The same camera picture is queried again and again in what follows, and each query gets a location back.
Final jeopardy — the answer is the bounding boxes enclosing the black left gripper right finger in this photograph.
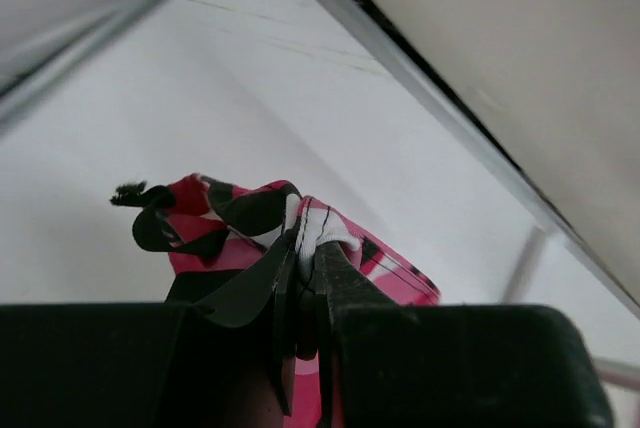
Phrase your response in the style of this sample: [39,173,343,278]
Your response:
[314,243,614,427]

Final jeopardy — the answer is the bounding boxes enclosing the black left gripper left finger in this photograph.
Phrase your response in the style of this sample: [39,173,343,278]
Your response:
[1,238,296,427]

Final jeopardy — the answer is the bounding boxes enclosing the pink camouflage trousers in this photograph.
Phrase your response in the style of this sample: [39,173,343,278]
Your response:
[108,173,443,428]

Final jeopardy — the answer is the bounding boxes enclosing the white clothes rack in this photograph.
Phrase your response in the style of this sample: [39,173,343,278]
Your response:
[501,226,639,393]

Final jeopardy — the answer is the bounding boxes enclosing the aluminium table edge rail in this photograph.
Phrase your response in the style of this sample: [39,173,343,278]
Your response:
[317,0,639,312]

